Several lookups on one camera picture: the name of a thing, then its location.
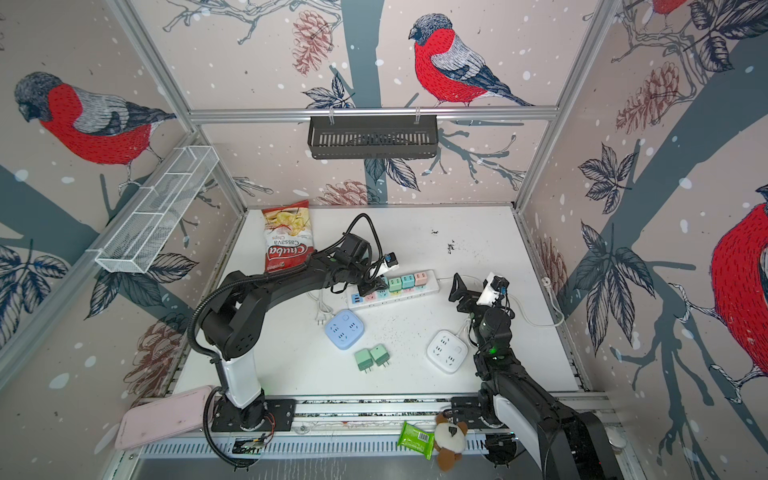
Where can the red white cassava chips bag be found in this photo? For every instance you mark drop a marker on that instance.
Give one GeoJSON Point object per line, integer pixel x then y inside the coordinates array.
{"type": "Point", "coordinates": [288, 236]}

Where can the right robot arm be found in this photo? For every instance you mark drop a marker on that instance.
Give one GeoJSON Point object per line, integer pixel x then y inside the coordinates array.
{"type": "Point", "coordinates": [566, 444]}

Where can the white mesh wall basket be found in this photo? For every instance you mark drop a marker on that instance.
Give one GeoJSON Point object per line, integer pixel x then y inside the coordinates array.
{"type": "Point", "coordinates": [139, 240]}

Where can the white cube power socket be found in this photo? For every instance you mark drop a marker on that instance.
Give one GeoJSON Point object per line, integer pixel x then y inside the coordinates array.
{"type": "Point", "coordinates": [447, 351]}

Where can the green wipes packet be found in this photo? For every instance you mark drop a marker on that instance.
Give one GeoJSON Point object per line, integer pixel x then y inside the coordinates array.
{"type": "Point", "coordinates": [416, 440]}

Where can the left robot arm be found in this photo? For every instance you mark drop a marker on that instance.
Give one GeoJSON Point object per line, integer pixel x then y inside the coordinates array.
{"type": "Point", "coordinates": [227, 324]}

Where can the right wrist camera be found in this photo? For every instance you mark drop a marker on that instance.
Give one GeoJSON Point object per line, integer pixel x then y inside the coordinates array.
{"type": "Point", "coordinates": [494, 291]}

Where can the brown white plush toy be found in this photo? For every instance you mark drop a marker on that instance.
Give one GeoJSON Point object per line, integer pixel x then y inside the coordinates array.
{"type": "Point", "coordinates": [449, 441]}

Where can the white multicolour power strip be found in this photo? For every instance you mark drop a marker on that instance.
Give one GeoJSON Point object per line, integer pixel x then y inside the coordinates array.
{"type": "Point", "coordinates": [381, 297]}

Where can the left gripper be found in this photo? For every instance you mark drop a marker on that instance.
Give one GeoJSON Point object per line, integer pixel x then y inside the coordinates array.
{"type": "Point", "coordinates": [376, 284]}

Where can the pink tray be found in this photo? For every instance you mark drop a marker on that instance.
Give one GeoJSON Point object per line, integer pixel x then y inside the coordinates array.
{"type": "Point", "coordinates": [161, 419]}

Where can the black wire basket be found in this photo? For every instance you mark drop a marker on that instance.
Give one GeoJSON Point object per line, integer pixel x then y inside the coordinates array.
{"type": "Point", "coordinates": [373, 137]}

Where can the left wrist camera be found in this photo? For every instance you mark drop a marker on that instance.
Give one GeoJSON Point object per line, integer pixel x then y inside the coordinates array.
{"type": "Point", "coordinates": [388, 263]}

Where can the pink plug adapter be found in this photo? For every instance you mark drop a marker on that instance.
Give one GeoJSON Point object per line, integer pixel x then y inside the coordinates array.
{"type": "Point", "coordinates": [421, 279]}

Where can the white power cable blue cube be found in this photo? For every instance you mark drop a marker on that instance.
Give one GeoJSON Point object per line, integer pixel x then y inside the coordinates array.
{"type": "Point", "coordinates": [323, 311]}

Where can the blue cube power socket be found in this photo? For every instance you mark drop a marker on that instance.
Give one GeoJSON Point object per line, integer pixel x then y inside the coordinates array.
{"type": "Point", "coordinates": [344, 329]}

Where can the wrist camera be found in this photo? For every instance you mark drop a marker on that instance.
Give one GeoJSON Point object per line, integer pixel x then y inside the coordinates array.
{"type": "Point", "coordinates": [494, 291]}
{"type": "Point", "coordinates": [388, 263]}

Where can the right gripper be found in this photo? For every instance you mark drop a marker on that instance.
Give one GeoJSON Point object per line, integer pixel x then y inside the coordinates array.
{"type": "Point", "coordinates": [472, 297]}

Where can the green plug adapter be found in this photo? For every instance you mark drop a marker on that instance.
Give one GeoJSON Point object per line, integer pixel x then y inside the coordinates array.
{"type": "Point", "coordinates": [380, 355]}
{"type": "Point", "coordinates": [364, 360]}

